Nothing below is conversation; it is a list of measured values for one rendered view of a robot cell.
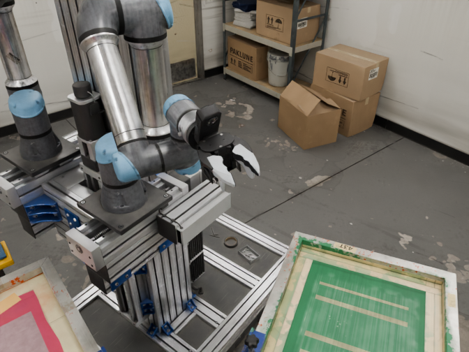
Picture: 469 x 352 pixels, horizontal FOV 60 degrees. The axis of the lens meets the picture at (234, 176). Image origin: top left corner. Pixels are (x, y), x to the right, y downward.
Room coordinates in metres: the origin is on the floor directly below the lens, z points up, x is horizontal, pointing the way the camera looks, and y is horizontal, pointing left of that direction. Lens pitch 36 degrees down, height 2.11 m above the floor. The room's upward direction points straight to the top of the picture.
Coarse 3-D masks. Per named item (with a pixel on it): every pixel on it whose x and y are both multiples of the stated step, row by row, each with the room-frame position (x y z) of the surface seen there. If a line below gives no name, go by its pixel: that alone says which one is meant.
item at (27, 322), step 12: (24, 300) 0.88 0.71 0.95; (36, 300) 0.88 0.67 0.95; (12, 312) 0.83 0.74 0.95; (24, 312) 0.83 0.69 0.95; (36, 312) 0.83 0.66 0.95; (0, 324) 0.79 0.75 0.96; (12, 324) 0.79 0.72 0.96; (24, 324) 0.79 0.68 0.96; (36, 324) 0.79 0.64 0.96; (48, 324) 0.79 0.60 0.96; (0, 336) 0.75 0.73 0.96; (12, 336) 0.75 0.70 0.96; (24, 336) 0.75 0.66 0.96; (36, 336) 0.75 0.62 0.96; (48, 336) 0.75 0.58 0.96; (0, 348) 0.71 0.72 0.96; (12, 348) 0.71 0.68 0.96; (24, 348) 0.71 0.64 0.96; (36, 348) 0.71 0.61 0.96; (48, 348) 0.71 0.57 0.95; (60, 348) 0.71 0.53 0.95
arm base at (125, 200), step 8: (104, 184) 1.01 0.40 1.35; (128, 184) 1.01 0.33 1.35; (136, 184) 1.03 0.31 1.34; (104, 192) 1.01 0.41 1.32; (112, 192) 1.00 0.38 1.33; (120, 192) 1.00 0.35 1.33; (128, 192) 1.00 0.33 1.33; (136, 192) 1.02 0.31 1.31; (144, 192) 1.07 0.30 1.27; (104, 200) 1.00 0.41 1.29; (112, 200) 0.99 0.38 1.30; (120, 200) 1.00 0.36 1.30; (128, 200) 0.99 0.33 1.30; (136, 200) 1.01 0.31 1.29; (144, 200) 1.03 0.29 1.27; (104, 208) 1.00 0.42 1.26; (112, 208) 0.98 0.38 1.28; (120, 208) 0.98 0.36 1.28; (128, 208) 0.99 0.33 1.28; (136, 208) 1.00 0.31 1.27
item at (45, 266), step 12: (36, 264) 1.01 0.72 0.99; (48, 264) 1.01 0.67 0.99; (12, 276) 0.96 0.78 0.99; (24, 276) 0.96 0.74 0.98; (36, 276) 0.99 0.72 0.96; (48, 276) 0.96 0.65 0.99; (0, 288) 0.91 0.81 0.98; (60, 288) 0.90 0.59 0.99; (60, 300) 0.85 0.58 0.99; (72, 300) 0.85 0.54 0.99; (72, 312) 0.81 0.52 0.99; (72, 324) 0.76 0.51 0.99; (84, 324) 0.76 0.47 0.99; (84, 336) 0.72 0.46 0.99; (84, 348) 0.68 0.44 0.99; (96, 348) 0.68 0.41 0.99
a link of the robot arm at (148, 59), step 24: (120, 0) 1.05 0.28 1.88; (144, 0) 1.07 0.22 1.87; (168, 0) 1.10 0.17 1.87; (120, 24) 1.03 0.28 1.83; (144, 24) 1.06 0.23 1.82; (168, 24) 1.10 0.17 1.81; (144, 48) 1.07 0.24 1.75; (144, 72) 1.08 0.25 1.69; (144, 96) 1.08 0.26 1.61; (144, 120) 1.08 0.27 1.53
